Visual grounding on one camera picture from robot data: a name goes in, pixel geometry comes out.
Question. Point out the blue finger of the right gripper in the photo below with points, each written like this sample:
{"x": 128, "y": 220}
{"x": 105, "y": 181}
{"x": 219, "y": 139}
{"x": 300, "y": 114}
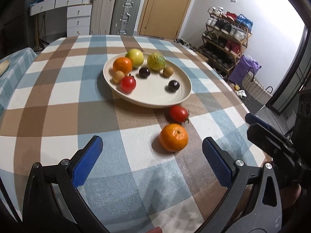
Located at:
{"x": 252, "y": 119}

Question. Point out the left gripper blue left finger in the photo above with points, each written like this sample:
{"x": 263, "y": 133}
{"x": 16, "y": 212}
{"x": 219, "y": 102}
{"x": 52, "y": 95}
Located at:
{"x": 52, "y": 199}

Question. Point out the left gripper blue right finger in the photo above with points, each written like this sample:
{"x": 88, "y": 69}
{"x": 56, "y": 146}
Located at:
{"x": 252, "y": 201}

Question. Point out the red tomato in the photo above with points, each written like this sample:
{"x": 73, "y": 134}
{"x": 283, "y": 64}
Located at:
{"x": 179, "y": 114}
{"x": 128, "y": 84}

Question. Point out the orange mandarin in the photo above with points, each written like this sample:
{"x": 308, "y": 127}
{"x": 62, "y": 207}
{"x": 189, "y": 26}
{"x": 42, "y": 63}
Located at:
{"x": 123, "y": 64}
{"x": 173, "y": 138}

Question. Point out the dark plum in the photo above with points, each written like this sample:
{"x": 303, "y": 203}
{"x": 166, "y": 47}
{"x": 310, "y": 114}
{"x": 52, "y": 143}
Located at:
{"x": 173, "y": 85}
{"x": 144, "y": 72}

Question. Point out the brown longan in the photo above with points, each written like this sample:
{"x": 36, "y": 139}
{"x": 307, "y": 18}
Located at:
{"x": 118, "y": 76}
{"x": 167, "y": 71}

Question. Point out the right human hand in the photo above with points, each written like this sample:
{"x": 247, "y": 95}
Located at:
{"x": 290, "y": 198}

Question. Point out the woven basket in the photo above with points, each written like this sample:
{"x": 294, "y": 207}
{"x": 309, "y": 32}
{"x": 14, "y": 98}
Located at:
{"x": 255, "y": 88}

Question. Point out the purple bag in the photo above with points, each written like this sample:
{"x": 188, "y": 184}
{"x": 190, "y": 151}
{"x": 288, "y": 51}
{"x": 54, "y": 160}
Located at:
{"x": 245, "y": 64}

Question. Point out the checkered tablecloth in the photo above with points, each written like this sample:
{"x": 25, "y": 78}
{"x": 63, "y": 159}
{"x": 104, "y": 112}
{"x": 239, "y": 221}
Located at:
{"x": 63, "y": 100}

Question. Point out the wooden shoe rack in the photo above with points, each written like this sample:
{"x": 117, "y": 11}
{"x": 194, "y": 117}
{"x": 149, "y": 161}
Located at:
{"x": 225, "y": 39}

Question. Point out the green yellow citrus fruit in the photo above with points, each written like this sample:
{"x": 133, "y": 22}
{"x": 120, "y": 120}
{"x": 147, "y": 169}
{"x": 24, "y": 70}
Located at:
{"x": 156, "y": 62}

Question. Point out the cream round plate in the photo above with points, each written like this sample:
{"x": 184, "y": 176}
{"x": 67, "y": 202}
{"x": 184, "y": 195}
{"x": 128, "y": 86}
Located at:
{"x": 151, "y": 92}

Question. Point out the yellow lemon fruit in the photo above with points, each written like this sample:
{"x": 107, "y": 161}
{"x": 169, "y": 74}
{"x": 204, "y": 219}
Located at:
{"x": 136, "y": 57}

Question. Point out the wooden door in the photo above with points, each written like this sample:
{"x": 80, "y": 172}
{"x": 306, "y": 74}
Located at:
{"x": 162, "y": 18}

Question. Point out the small beige plate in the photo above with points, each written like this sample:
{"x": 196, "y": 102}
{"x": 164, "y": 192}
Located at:
{"x": 4, "y": 66}

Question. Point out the silver grey suitcase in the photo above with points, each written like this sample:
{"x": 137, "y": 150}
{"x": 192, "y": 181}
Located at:
{"x": 124, "y": 17}

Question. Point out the beige ribbed suitcase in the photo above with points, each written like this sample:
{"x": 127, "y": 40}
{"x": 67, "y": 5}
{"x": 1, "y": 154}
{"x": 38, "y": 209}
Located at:
{"x": 101, "y": 17}

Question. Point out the white drawer desk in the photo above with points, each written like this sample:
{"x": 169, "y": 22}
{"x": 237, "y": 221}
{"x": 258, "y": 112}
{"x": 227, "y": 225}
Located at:
{"x": 70, "y": 17}

